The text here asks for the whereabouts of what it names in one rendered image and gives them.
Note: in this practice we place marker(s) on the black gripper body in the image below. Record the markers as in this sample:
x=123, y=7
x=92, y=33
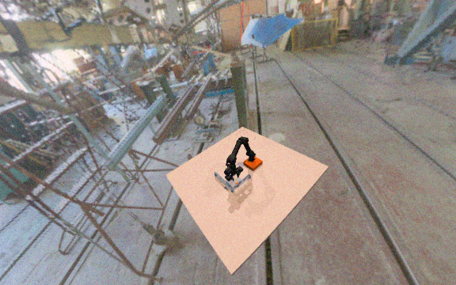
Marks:
x=237, y=170

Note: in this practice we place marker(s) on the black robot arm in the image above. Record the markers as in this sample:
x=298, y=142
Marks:
x=233, y=156

